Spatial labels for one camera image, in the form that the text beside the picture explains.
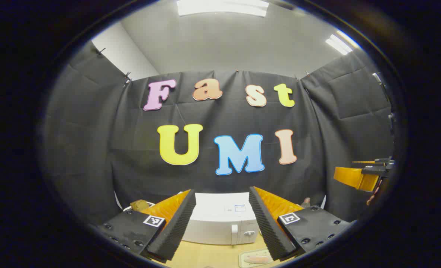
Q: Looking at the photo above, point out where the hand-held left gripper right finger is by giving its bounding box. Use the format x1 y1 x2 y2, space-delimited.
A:
248 186 355 261

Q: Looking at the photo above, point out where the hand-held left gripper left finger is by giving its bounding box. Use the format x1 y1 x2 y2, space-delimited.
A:
94 189 197 263

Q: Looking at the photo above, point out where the white microwave oven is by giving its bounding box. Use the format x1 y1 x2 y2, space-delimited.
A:
181 192 262 245

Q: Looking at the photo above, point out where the white toaster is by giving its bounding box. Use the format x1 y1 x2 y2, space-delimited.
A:
123 202 156 213

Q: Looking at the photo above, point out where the pale green rectangular plate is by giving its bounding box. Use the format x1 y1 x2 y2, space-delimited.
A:
238 249 275 268

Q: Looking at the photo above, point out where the black backdrop cloth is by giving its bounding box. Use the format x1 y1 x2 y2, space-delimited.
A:
42 41 396 224

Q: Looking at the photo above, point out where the small ceiling light panel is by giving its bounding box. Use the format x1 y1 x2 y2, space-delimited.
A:
325 32 355 55

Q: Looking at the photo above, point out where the long ceiling light panel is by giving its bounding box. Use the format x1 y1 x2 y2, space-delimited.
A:
177 0 269 17

